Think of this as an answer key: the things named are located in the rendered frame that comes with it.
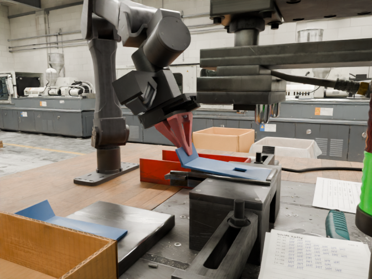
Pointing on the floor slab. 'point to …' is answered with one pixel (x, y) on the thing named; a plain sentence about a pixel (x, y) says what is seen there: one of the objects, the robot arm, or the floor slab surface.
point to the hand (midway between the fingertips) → (187, 151)
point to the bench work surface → (130, 181)
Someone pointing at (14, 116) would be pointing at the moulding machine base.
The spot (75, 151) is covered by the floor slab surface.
